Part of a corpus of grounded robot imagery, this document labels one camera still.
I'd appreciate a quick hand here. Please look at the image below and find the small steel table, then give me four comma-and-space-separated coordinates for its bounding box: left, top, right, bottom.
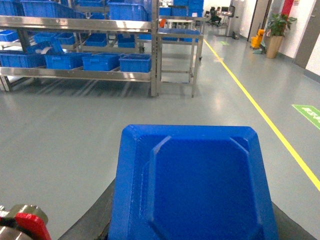
156, 28, 204, 98

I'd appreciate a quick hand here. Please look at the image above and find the yellow mop bucket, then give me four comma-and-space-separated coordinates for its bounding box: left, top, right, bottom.
251, 29, 265, 49

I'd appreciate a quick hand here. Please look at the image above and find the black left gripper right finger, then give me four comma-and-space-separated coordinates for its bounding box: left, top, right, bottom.
272, 202, 316, 240

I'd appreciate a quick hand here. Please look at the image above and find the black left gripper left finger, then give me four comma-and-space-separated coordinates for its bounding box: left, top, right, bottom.
59, 180, 115, 240

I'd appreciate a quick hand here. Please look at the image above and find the potted plant in tan planter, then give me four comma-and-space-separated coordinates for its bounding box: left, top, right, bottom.
266, 13, 298, 59

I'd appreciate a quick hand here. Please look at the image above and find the blue bin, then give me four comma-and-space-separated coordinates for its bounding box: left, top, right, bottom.
119, 53, 152, 73
0, 50, 46, 68
44, 52, 92, 70
82, 52, 124, 71

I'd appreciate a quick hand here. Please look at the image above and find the blue square plastic part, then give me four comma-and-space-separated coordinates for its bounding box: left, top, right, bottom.
108, 124, 279, 240

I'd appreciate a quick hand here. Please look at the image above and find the blue bin far right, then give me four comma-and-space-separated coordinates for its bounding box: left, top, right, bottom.
119, 53, 152, 73

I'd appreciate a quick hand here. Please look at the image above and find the seated person at desk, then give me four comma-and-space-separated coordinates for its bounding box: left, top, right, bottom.
210, 6, 222, 26

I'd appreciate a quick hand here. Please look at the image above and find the blue bin leftmost lower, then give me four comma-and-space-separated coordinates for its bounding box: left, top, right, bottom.
0, 50, 46, 68

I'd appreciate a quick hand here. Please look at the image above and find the steel shelf rack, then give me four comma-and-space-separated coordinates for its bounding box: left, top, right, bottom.
0, 0, 159, 97

